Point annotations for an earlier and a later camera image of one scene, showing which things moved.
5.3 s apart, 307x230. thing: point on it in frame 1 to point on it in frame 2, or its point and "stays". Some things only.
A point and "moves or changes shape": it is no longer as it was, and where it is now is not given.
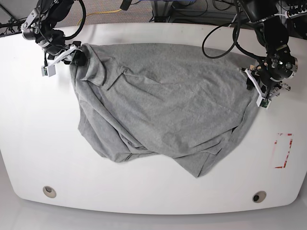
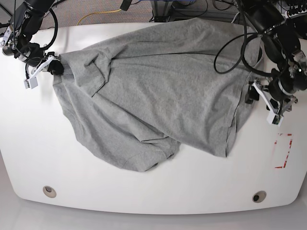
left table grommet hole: (49, 192) stays
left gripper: (49, 40) to (32, 53)
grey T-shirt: (188, 105) moves or changes shape
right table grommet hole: (259, 196) stays
